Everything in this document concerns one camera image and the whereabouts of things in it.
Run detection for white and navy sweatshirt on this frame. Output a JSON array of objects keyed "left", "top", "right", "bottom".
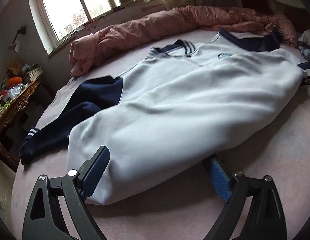
[{"left": 19, "top": 30, "right": 304, "bottom": 205}]

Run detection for pink crumpled quilt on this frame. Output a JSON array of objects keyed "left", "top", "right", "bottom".
[{"left": 69, "top": 5, "right": 298, "bottom": 77}]

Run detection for wall mounted lamp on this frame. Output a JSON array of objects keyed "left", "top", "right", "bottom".
[{"left": 8, "top": 26, "right": 26, "bottom": 53}]

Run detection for books on window sill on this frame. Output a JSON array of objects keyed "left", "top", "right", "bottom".
[{"left": 120, "top": 0, "right": 144, "bottom": 8}]

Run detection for orange plush toy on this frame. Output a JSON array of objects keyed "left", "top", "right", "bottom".
[{"left": 6, "top": 77, "right": 22, "bottom": 89}]

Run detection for blue patterned cloth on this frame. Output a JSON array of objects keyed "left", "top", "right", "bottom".
[{"left": 298, "top": 43, "right": 310, "bottom": 61}]

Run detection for white cabinet door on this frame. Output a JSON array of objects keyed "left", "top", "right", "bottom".
[{"left": 0, "top": 160, "right": 15, "bottom": 233}]

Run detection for ornate gold wooden desk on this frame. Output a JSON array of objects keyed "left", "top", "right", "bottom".
[{"left": 0, "top": 75, "right": 54, "bottom": 172}]

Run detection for stack of books on desk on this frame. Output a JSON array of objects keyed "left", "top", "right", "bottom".
[{"left": 22, "top": 63, "right": 43, "bottom": 85}]

